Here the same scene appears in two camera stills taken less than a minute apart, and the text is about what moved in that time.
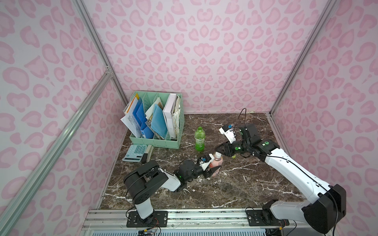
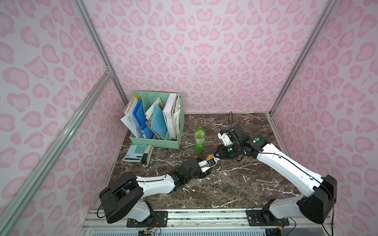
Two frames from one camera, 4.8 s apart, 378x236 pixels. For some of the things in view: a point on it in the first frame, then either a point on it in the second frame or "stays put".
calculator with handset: [139, 153] stays put
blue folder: [139, 114] stays put
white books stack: [172, 113] stays put
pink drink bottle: [215, 163] to [211, 162]
